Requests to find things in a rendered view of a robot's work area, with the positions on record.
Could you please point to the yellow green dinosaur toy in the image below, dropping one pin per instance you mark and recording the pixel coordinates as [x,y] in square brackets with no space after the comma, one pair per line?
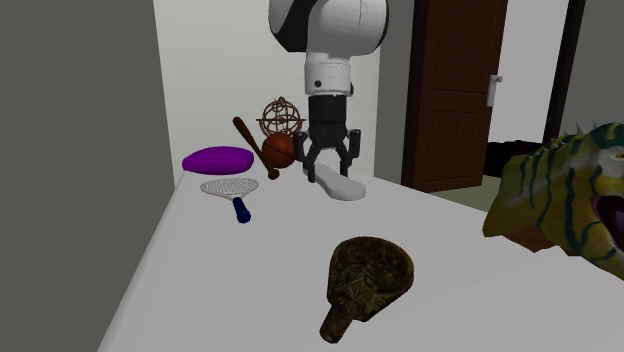
[556,200]

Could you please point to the white oblong flat object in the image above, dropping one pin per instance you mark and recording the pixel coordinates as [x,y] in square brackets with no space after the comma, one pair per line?
[341,184]

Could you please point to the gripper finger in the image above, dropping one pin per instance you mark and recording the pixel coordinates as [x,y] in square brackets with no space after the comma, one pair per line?
[350,148]
[304,156]

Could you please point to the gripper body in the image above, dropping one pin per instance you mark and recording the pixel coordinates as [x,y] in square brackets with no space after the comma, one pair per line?
[329,119]

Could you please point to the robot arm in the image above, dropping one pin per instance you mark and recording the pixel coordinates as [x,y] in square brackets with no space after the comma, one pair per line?
[336,29]

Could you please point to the dark red baseball bat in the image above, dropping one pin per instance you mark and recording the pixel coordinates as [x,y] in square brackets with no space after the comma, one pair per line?
[253,145]

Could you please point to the brown wooden door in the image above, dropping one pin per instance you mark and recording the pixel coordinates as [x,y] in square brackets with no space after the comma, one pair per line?
[448,92]

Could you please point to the purple oval cushion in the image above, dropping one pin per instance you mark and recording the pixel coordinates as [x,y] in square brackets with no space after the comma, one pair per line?
[218,160]

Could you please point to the brown carved paddle-shaped object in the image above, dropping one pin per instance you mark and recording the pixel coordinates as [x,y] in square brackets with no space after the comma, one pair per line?
[368,278]

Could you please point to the orange basketball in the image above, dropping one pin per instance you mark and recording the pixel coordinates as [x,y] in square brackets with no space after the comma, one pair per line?
[279,150]

